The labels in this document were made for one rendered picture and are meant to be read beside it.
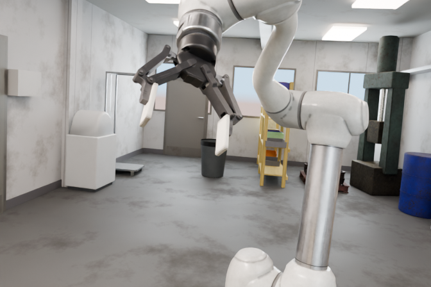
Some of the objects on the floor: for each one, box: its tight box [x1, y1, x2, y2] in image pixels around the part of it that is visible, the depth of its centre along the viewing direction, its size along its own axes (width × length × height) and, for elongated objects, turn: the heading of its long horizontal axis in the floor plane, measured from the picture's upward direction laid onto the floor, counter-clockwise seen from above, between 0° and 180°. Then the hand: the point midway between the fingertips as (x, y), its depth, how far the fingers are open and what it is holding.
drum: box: [398, 152, 431, 219], centre depth 523 cm, size 61×61×93 cm
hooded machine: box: [65, 110, 117, 192], centre depth 549 cm, size 64×57×125 cm
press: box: [350, 35, 410, 196], centre depth 636 cm, size 76×94×292 cm
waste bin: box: [201, 138, 227, 178], centre depth 686 cm, size 56×58×72 cm
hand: (185, 132), depth 53 cm, fingers open, 13 cm apart
